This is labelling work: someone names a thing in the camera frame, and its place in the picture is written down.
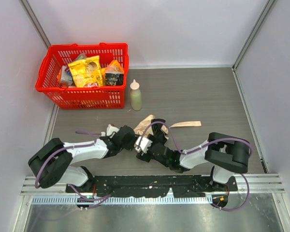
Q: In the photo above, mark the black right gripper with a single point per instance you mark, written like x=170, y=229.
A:
x=158, y=135

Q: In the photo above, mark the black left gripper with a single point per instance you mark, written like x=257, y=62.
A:
x=129, y=136

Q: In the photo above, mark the cream folding umbrella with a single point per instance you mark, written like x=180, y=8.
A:
x=160, y=129

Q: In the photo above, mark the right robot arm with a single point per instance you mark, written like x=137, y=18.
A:
x=229, y=155

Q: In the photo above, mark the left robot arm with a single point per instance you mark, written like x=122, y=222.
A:
x=53, y=163

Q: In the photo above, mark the clear plastic bottle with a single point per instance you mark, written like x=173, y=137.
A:
x=135, y=96

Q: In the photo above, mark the black snack packet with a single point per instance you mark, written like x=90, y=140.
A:
x=114, y=78

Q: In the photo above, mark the orange snack bag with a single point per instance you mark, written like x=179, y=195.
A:
x=113, y=67

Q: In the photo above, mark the yellow snack bag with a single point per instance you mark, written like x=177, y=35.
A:
x=87, y=73

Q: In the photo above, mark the red plastic shopping basket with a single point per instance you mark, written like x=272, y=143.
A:
x=105, y=97

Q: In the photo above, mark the grey box in basket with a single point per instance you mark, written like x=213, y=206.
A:
x=64, y=78

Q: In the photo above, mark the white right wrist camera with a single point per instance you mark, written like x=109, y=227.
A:
x=142, y=144

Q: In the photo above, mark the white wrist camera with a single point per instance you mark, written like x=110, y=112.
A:
x=142, y=144
x=111, y=130

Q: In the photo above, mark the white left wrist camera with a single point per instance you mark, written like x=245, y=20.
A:
x=111, y=130

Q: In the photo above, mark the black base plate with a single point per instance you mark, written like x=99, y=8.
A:
x=154, y=186

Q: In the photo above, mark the grey slotted cable duct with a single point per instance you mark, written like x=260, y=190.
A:
x=73, y=199

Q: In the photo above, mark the right wall corner profile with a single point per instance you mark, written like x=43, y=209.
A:
x=257, y=26

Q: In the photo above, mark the grey wall corner profile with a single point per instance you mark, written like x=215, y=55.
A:
x=35, y=22

